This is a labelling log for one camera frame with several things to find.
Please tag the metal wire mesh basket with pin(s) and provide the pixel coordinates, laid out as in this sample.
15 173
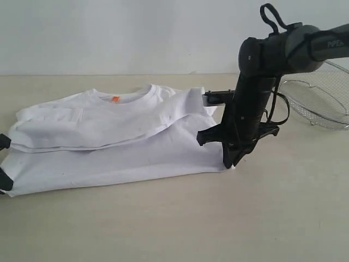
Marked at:
320 96

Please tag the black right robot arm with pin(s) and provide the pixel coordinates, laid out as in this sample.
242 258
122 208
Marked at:
262 64

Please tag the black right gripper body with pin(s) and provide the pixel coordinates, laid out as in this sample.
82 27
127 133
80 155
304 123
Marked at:
242 127

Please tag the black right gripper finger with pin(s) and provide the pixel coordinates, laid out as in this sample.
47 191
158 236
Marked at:
212 134
231 153

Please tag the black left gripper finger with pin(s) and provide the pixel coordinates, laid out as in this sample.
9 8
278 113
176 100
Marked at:
6 183
5 142

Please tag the white t-shirt red print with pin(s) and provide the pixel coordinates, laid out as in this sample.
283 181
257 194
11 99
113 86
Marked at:
97 139

